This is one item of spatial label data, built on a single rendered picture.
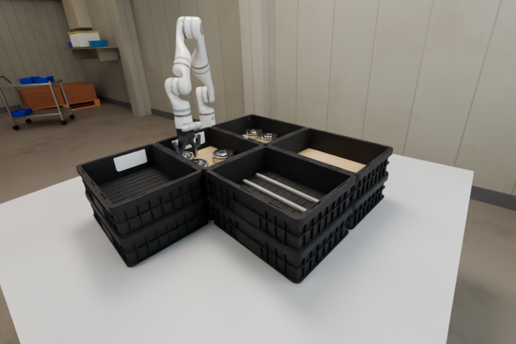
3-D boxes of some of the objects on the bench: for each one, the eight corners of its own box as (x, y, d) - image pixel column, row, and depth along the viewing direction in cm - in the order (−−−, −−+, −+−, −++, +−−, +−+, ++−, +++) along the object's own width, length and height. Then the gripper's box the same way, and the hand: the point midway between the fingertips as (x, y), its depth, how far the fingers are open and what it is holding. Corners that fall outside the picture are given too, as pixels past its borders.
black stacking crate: (92, 216, 106) (83, 190, 101) (162, 187, 125) (157, 164, 120) (129, 272, 79) (120, 241, 74) (211, 224, 98) (207, 197, 93)
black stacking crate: (266, 192, 117) (266, 168, 112) (306, 169, 136) (307, 147, 131) (350, 234, 90) (354, 205, 86) (385, 198, 109) (390, 173, 105)
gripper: (194, 119, 121) (199, 151, 128) (163, 127, 112) (170, 161, 118) (203, 122, 116) (207, 155, 123) (172, 130, 107) (178, 166, 113)
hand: (189, 155), depth 120 cm, fingers open, 5 cm apart
